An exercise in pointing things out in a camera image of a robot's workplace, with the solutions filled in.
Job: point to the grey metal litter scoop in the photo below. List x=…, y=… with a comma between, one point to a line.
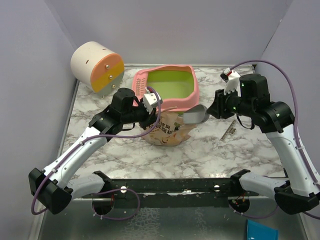
x=195, y=115

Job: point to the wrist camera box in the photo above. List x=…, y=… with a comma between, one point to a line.
x=151, y=101
x=231, y=78

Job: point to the pink and green litter box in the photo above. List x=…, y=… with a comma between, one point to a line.
x=177, y=85

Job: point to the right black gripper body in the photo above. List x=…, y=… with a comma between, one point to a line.
x=229, y=103

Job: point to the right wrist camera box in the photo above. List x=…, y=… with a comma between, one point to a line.
x=231, y=78

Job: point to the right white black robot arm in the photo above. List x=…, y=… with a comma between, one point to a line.
x=249, y=96

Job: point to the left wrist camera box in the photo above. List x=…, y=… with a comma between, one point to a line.
x=151, y=101

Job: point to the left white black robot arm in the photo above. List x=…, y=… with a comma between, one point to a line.
x=52, y=187

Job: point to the orange cat litter bag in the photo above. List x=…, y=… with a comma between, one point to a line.
x=170, y=130

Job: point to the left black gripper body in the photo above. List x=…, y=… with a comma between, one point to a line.
x=139, y=114

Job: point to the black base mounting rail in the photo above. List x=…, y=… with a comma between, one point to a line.
x=170, y=192

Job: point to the cream cylindrical cat house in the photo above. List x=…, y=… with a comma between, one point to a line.
x=98, y=67

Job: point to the blue plastic object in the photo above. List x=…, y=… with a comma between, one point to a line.
x=257, y=231

